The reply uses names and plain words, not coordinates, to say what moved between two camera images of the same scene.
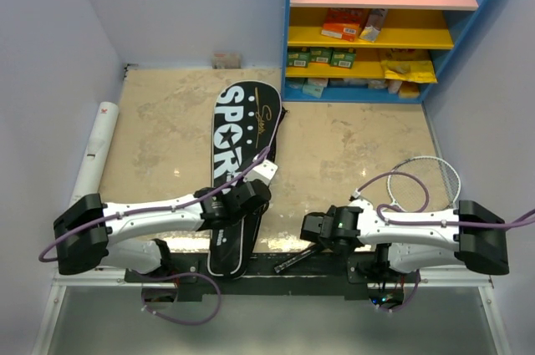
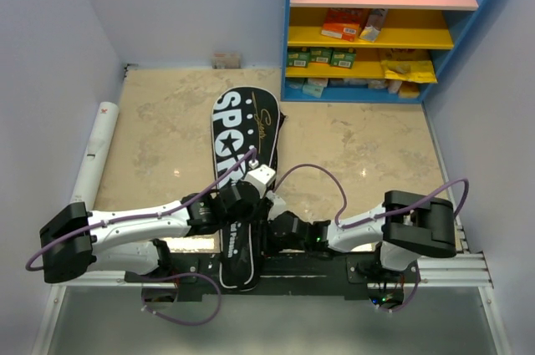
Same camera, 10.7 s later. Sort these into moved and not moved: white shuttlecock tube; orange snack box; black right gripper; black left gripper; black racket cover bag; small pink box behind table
Moved: black right gripper; black racket cover bag
Not moved: small pink box behind table; white shuttlecock tube; orange snack box; black left gripper
